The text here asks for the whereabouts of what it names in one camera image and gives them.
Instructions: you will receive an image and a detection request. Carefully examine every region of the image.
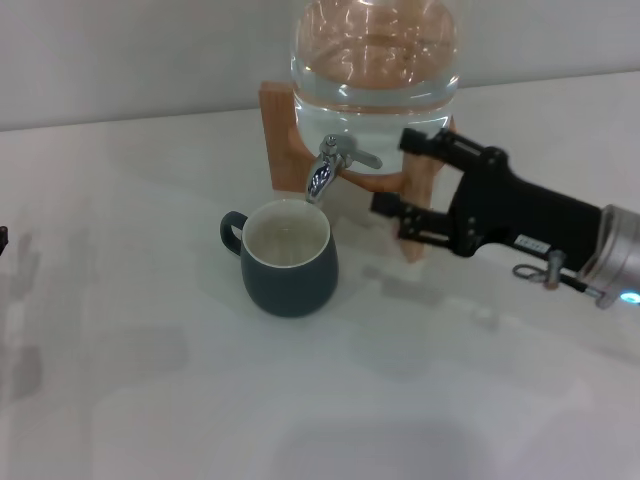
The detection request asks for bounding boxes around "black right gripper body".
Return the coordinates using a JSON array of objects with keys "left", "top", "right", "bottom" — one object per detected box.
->
[{"left": 448, "top": 149, "right": 602, "bottom": 271}]

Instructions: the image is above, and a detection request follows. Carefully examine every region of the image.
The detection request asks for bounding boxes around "dark teal ceramic cup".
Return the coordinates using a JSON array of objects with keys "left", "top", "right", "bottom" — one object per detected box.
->
[{"left": 220, "top": 198, "right": 340, "bottom": 318}]

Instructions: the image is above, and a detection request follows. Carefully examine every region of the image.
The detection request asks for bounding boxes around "chrome faucet tap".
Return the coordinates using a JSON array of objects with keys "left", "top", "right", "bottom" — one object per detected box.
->
[{"left": 305, "top": 133, "right": 384, "bottom": 204}]

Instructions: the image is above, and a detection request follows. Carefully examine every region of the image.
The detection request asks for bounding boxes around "glass water dispenser jar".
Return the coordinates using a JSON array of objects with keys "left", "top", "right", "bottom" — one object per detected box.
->
[{"left": 289, "top": 0, "right": 461, "bottom": 176}]

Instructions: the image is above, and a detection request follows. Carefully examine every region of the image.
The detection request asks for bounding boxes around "wooden dispenser stand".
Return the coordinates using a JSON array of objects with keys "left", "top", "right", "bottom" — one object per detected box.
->
[{"left": 258, "top": 81, "right": 457, "bottom": 264}]

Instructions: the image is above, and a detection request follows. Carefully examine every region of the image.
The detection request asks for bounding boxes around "small metal cable connector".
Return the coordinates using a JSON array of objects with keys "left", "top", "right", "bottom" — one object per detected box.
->
[{"left": 512, "top": 249, "right": 569, "bottom": 291}]

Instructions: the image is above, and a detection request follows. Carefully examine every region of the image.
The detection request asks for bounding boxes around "thin black cable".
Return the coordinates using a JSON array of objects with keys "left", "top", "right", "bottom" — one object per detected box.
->
[{"left": 559, "top": 275, "right": 601, "bottom": 297}]

